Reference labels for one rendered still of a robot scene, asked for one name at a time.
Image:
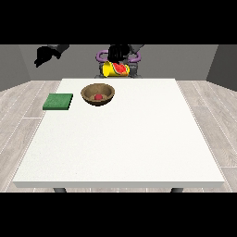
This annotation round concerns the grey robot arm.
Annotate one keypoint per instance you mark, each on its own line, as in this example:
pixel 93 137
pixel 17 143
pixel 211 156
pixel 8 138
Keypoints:
pixel 62 47
pixel 135 47

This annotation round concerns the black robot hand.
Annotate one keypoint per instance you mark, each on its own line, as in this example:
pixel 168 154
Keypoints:
pixel 118 53
pixel 45 55

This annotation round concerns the yellow cup with melon print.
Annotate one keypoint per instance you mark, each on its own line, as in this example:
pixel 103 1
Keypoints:
pixel 114 69

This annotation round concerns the dark table leg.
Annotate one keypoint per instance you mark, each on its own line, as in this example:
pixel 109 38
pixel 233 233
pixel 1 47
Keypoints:
pixel 60 190
pixel 177 190

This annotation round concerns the small red ball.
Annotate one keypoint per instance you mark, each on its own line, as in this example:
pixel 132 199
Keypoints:
pixel 98 97

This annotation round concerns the brown wooden bowl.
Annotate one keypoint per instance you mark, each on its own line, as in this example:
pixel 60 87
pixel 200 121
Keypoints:
pixel 97 94

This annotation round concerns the green square pad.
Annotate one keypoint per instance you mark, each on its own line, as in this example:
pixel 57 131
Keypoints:
pixel 58 101

